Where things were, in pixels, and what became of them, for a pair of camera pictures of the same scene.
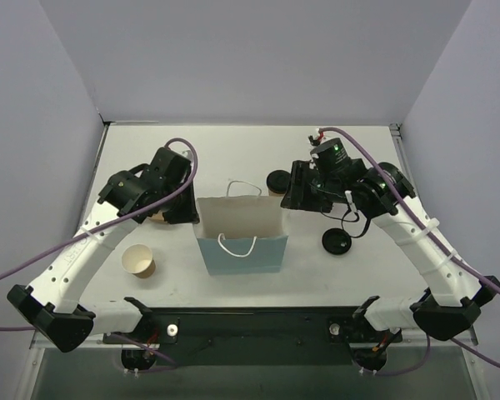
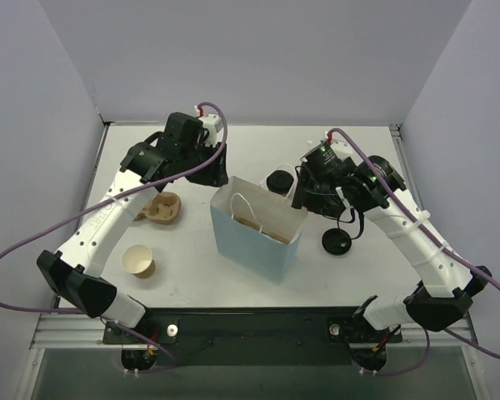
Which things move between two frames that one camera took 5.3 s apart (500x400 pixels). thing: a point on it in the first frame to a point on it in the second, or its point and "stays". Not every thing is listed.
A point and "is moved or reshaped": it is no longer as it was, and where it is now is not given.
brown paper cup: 137,259 stays
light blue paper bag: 242,232 is moved or reshaped
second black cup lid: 337,241 stays
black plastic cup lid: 277,181 stays
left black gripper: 183,207 to 210,167
